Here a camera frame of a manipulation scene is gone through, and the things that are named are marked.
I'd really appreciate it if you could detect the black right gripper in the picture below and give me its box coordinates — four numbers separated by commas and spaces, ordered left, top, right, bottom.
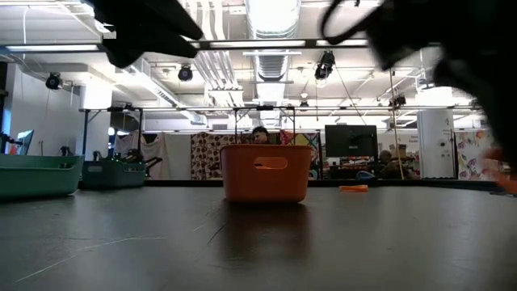
365, 0, 517, 175

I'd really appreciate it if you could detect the white cloth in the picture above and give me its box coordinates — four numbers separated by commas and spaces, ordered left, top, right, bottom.
114, 132, 191, 181

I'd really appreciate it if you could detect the silver ventilation duct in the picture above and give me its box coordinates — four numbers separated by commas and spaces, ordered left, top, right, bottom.
244, 0, 302, 82

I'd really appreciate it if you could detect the slate blue plastic basket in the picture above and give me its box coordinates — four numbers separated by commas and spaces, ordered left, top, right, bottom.
82, 159, 147, 189

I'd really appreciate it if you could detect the teal plastic basket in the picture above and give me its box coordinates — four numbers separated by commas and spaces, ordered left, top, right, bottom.
0, 153, 85, 200

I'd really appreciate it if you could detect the black beam with light strips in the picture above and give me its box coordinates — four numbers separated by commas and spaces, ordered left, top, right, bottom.
0, 36, 445, 53

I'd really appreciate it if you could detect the monitor with blue screen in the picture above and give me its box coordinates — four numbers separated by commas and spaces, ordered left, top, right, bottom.
11, 129, 36, 157

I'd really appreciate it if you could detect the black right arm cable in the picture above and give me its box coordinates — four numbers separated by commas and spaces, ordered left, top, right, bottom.
321, 0, 383, 46

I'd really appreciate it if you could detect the black monitor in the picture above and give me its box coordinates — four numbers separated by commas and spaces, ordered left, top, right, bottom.
325, 124, 379, 158

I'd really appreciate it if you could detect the white cabinet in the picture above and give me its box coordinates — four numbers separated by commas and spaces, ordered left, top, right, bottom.
416, 108, 456, 179

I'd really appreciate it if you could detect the person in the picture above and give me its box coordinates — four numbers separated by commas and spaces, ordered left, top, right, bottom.
377, 149, 414, 180
250, 125, 272, 146

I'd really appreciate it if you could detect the black ceiling spotlight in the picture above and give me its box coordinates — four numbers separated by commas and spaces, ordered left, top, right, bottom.
314, 50, 336, 81
177, 64, 194, 82
45, 71, 64, 91

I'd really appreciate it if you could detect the black metal rack frame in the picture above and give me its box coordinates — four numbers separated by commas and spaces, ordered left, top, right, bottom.
233, 104, 296, 137
78, 105, 145, 162

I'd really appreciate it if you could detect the colourful patchwork quilt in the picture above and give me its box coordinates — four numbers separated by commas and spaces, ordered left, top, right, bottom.
280, 129, 324, 179

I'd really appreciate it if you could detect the dark blue chair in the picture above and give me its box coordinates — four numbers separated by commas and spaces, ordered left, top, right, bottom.
355, 170, 379, 183

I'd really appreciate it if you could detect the thin yellow rope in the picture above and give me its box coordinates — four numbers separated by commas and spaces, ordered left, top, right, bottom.
387, 69, 406, 179

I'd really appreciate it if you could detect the brown patterned cloth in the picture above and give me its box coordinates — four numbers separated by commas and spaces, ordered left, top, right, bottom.
189, 132, 243, 181

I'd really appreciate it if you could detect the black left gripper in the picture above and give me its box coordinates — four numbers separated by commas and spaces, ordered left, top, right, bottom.
86, 0, 205, 70

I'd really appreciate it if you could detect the floral cloth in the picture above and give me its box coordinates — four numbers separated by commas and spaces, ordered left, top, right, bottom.
454, 129, 500, 181

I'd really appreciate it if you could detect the orange plastic basket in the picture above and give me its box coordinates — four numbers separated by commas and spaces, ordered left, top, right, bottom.
220, 144, 313, 204

